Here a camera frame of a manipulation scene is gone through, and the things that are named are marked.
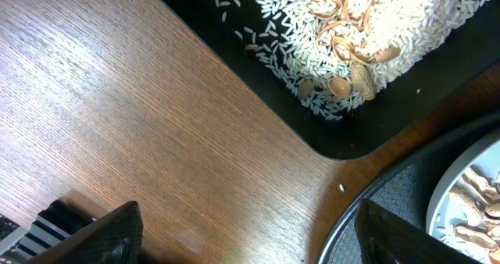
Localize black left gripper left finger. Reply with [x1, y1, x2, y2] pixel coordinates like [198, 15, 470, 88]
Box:
[27, 201, 143, 264]

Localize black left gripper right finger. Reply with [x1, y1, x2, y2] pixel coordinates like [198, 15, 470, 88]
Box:
[355, 199, 479, 264]

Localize pile of rice and shells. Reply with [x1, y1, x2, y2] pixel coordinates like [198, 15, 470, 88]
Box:
[206, 0, 490, 120]

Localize round black serving tray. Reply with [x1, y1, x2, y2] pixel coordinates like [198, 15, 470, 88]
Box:
[316, 112, 499, 264]

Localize rice and peanut shells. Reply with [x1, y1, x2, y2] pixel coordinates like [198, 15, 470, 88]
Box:
[434, 166, 499, 264]

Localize grey round plate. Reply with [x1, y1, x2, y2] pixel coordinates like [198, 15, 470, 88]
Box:
[426, 130, 499, 264]

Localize black rectangular tray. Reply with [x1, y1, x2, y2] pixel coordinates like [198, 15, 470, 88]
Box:
[163, 0, 499, 160]

